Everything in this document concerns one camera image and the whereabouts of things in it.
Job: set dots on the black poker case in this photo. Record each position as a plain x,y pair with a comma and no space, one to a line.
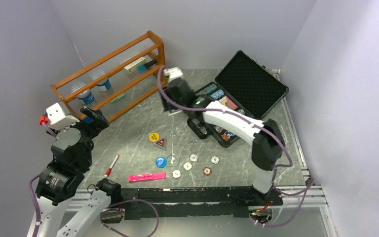
249,86

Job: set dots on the blue purple chip row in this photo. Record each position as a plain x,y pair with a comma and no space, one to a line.
227,136

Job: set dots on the red white marker pen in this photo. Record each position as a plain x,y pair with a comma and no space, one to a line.
109,170

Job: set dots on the blue round button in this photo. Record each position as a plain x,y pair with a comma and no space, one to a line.
161,162

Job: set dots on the triangular all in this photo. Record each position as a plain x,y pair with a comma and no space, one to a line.
161,143

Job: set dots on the blue jar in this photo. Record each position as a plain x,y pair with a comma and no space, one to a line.
86,97
104,85

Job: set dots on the white poker chip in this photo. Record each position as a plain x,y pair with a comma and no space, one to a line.
215,160
187,166
176,174
193,158

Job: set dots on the black blue marker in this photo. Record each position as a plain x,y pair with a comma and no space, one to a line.
147,65

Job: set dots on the pink highlighter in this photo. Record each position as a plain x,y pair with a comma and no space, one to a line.
146,177

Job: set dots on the black base frame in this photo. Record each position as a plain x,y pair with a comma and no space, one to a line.
138,203

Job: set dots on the clear dealer button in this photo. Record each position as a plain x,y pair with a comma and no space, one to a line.
173,160

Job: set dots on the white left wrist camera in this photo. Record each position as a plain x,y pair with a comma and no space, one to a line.
58,117

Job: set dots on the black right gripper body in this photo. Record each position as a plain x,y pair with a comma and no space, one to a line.
166,104

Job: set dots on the red blue chip row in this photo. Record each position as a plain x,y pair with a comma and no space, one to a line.
218,94

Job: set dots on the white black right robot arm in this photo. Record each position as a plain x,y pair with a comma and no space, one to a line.
264,136

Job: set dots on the green blue chip row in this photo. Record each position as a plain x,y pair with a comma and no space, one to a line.
210,89

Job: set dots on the red brown poker chip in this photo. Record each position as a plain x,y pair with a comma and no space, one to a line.
207,171

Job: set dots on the blue card deck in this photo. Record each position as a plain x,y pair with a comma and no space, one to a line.
173,111

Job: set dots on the white green box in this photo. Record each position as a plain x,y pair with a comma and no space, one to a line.
132,67

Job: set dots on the blue object lower shelf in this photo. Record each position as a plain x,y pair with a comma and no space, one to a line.
86,120

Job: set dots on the orange wooden shelf rack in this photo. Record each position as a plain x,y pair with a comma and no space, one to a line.
136,86

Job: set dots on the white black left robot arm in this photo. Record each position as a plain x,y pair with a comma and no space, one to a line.
59,181

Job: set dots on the yellow big blind button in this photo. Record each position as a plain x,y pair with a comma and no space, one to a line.
154,137

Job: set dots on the brown green chip row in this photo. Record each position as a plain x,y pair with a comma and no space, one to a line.
220,129

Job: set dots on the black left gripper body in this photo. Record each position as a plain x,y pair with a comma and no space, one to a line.
89,130

